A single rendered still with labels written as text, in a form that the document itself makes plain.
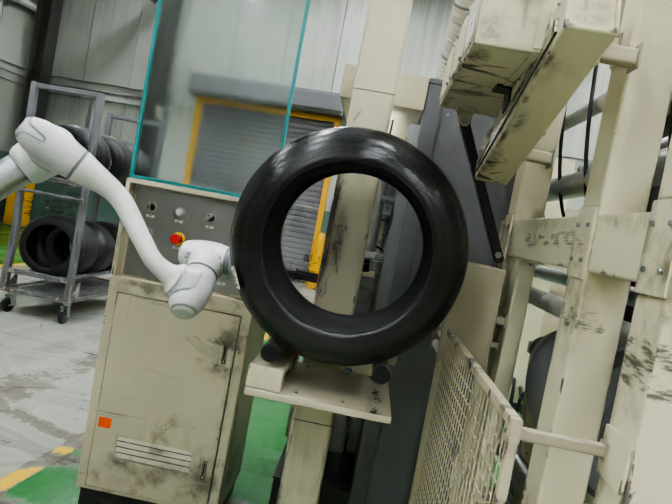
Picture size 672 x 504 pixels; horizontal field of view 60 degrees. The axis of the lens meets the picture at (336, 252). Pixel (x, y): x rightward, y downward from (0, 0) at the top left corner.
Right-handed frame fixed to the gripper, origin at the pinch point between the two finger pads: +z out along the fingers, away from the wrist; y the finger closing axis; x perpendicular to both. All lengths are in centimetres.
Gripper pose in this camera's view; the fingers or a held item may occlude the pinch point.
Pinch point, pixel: (306, 276)
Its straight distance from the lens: 186.1
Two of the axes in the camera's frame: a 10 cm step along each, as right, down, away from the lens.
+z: 9.8, 1.9, -0.6
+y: 0.7, -0.4, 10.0
